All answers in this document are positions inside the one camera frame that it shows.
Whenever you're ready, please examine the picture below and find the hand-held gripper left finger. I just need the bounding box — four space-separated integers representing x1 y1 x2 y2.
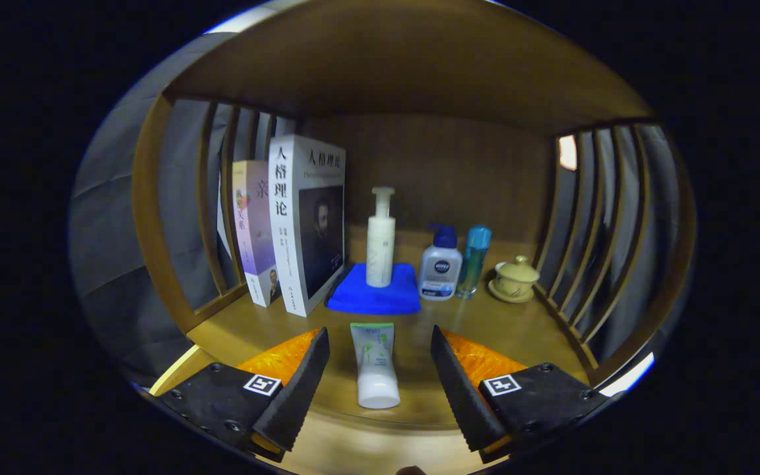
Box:
149 328 331 462

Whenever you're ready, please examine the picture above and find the wooden countertop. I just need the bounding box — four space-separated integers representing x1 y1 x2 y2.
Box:
185 228 595 429

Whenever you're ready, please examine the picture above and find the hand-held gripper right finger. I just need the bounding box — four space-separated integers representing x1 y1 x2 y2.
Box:
429 326 615 464

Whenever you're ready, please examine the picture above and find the thick white book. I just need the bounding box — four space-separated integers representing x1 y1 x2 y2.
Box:
268 135 346 318

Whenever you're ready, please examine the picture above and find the white bottle blue pump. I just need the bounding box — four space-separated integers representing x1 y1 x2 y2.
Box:
418 224 463 301

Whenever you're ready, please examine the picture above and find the blue folded cloth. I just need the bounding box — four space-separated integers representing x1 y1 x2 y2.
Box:
327 263 422 315

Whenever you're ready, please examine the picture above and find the purple paperback book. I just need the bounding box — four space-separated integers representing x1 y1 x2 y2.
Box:
232 160 283 308

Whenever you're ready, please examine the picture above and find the teal slim bottle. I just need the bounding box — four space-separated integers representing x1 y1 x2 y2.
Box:
456 226 492 300

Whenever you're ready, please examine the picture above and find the white green squeeze tube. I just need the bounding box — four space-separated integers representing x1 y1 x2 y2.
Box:
350 322 401 410

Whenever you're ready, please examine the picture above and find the brown wooden cabinet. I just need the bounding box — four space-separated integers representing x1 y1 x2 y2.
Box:
131 0 697 475

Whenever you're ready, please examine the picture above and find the yellow lidded ceramic teacup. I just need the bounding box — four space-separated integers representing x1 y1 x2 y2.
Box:
488 255 541 304

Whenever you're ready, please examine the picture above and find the cream pump bottle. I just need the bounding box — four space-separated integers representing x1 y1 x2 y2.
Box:
365 187 396 288

